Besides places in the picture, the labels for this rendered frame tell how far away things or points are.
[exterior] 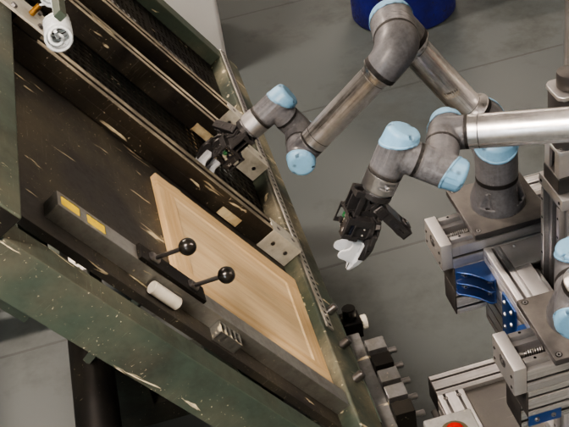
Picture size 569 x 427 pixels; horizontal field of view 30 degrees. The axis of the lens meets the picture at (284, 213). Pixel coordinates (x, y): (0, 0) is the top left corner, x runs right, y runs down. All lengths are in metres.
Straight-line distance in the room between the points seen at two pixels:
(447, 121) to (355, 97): 0.47
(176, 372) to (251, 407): 0.20
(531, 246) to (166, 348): 1.28
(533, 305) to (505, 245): 0.36
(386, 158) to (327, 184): 2.71
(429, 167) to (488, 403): 1.53
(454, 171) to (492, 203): 0.74
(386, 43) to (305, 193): 2.25
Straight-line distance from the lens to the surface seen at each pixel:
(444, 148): 2.23
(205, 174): 2.88
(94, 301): 1.98
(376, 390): 2.92
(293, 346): 2.69
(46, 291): 1.96
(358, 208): 2.25
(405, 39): 2.69
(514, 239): 3.03
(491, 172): 2.88
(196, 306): 2.35
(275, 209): 3.30
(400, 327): 4.14
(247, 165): 3.43
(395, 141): 2.17
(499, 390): 3.62
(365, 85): 2.70
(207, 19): 5.67
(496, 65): 5.63
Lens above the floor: 2.90
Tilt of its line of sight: 38 degrees down
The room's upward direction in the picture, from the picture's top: 11 degrees counter-clockwise
